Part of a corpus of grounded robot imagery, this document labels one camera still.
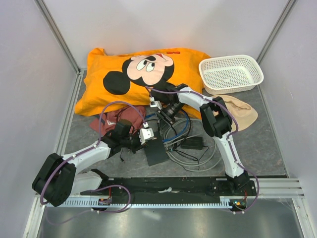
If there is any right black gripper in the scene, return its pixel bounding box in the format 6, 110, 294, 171
155, 102, 185, 136

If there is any black network switch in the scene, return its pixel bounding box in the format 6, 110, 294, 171
144, 131, 168, 166

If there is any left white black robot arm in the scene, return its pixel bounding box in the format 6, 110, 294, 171
32, 119, 154, 207

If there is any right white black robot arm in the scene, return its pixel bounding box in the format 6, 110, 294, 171
151, 84, 250, 195

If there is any red cloth garment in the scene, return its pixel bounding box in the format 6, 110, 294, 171
101, 106, 146, 136

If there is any black power adapter brick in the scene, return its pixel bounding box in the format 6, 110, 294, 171
180, 136, 204, 150

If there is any orange cartoon mouse pillow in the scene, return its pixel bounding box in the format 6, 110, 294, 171
74, 48, 210, 117

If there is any white perforated plastic basket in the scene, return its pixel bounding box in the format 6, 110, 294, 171
199, 55, 264, 95

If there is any beige cloth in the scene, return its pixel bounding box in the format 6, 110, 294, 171
212, 95, 258, 131

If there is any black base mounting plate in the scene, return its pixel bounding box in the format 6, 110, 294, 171
80, 176, 256, 198

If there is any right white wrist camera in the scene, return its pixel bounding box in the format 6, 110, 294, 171
150, 101, 162, 110

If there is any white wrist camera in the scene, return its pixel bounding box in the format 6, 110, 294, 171
139, 128, 155, 145
150, 101, 162, 110

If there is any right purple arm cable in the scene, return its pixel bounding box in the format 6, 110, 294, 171
145, 85, 260, 214

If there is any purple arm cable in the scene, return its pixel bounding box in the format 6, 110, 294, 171
39, 101, 149, 205
145, 85, 260, 214

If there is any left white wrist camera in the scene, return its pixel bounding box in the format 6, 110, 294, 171
139, 128, 155, 145

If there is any blue ethernet cable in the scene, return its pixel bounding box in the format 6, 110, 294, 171
145, 110, 191, 146

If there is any black mains plug cord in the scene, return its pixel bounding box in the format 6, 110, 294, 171
146, 119, 164, 132

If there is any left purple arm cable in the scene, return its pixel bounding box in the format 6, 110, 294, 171
39, 101, 149, 205

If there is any grey slotted cable duct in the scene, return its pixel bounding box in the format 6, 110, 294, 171
58, 196, 238, 209

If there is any grey ethernet cable bundle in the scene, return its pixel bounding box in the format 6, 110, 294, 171
160, 115, 225, 172

